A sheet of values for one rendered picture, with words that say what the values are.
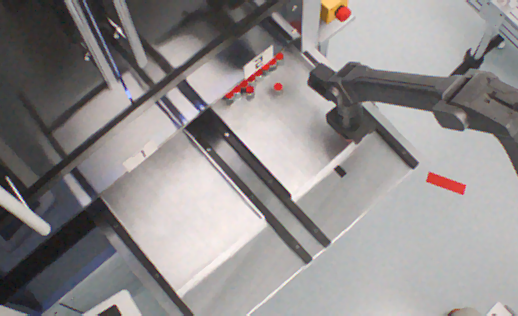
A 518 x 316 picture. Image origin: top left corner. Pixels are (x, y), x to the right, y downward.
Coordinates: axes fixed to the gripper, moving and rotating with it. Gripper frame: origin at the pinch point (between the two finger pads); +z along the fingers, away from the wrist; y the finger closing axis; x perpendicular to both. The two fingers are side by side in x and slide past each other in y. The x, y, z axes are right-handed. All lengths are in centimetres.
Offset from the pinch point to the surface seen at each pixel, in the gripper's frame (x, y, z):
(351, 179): 6.4, -6.4, 2.8
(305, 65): -5.7, 22.2, -2.6
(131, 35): 34, 7, -66
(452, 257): -27, -23, 95
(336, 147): 3.6, 1.6, 1.2
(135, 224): 51, 18, -2
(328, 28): -17.8, 26.5, -2.9
